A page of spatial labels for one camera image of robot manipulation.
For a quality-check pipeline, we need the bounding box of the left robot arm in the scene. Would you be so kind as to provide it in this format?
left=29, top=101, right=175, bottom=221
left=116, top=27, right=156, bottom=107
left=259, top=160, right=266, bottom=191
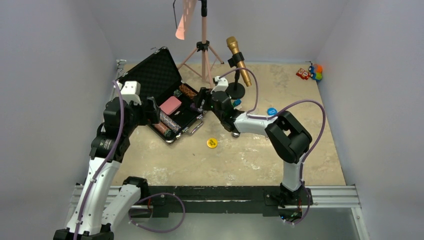
left=53, top=96, right=161, bottom=240

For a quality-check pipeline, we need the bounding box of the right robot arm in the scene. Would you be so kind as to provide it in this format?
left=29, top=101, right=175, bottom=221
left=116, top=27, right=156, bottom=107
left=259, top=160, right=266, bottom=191
left=194, top=87, right=314, bottom=207

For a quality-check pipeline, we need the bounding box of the green red chip row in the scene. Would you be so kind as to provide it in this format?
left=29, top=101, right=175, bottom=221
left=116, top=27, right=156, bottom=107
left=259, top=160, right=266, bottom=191
left=153, top=122, right=173, bottom=138

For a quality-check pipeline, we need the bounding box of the pink playing card deck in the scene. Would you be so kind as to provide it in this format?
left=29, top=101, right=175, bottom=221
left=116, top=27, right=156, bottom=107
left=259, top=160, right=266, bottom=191
left=160, top=96, right=182, bottom=115

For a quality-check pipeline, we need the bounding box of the orange black chip row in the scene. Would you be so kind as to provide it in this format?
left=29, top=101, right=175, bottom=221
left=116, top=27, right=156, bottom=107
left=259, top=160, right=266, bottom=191
left=179, top=84, right=197, bottom=100

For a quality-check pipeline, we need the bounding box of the blue orange chip row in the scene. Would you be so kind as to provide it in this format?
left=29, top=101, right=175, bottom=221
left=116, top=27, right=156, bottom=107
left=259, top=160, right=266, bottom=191
left=159, top=111, right=182, bottom=133

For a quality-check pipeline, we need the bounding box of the small green blue chip stack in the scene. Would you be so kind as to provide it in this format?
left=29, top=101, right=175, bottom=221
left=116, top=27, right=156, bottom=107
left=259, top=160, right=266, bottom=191
left=173, top=89, right=183, bottom=98

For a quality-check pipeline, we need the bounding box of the black aluminium poker case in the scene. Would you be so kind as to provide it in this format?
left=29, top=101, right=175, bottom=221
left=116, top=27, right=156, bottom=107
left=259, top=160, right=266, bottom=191
left=117, top=46, right=205, bottom=144

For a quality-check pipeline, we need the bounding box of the black microphone desk stand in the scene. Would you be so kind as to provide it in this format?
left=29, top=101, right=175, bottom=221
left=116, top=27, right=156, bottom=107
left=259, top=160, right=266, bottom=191
left=225, top=52, right=246, bottom=100

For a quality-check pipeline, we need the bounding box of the green blue toy brick block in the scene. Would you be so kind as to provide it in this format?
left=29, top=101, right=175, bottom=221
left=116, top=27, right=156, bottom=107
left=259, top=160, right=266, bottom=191
left=232, top=99, right=242, bottom=107

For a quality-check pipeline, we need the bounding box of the yellow big blind button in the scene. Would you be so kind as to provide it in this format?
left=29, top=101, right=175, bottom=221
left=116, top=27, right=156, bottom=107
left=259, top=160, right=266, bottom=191
left=206, top=137, right=218, bottom=149

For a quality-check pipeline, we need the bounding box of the gold microphone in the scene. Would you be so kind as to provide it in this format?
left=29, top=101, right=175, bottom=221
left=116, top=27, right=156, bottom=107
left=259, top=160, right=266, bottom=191
left=226, top=36, right=252, bottom=87

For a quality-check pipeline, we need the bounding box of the blue small blind button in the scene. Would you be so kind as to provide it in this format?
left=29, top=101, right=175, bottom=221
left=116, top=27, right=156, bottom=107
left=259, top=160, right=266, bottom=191
left=267, top=107, right=278, bottom=116

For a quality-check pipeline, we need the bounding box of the pink tripod music stand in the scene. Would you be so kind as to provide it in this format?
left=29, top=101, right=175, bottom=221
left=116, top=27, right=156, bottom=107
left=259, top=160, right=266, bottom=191
left=175, top=0, right=224, bottom=86

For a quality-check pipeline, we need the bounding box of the red toy number car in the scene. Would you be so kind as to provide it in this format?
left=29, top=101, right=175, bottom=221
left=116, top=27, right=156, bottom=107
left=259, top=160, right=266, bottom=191
left=296, top=68, right=311, bottom=80

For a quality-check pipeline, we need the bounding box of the blue orange toy car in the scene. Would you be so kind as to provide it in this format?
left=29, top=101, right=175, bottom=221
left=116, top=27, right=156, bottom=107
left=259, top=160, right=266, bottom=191
left=308, top=63, right=323, bottom=83

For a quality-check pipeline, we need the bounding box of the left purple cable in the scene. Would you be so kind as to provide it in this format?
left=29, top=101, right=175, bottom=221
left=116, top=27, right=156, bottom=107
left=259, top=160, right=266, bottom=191
left=71, top=80, right=125, bottom=240

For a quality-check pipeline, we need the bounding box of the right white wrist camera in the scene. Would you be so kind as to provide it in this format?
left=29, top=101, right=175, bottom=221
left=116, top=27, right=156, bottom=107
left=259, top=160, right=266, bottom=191
left=212, top=76, right=229, bottom=92

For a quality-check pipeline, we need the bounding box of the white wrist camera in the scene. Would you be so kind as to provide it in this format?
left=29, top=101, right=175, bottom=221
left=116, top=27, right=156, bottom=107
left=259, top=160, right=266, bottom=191
left=212, top=76, right=229, bottom=92
left=117, top=81, right=142, bottom=106

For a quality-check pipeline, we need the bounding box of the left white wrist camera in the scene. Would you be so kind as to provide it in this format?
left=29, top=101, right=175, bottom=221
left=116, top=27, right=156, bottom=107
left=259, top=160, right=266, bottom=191
left=117, top=81, right=142, bottom=106

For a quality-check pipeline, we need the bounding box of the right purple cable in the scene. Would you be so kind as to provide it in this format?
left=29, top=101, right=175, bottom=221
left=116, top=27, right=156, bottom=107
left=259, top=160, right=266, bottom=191
left=216, top=67, right=327, bottom=226

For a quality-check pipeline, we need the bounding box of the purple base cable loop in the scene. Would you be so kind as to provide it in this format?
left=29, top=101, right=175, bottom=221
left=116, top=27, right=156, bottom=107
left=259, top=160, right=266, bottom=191
left=128, top=192, right=187, bottom=234

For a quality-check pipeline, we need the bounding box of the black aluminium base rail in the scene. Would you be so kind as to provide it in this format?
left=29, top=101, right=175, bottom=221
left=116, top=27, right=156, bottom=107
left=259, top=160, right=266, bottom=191
left=61, top=183, right=370, bottom=240

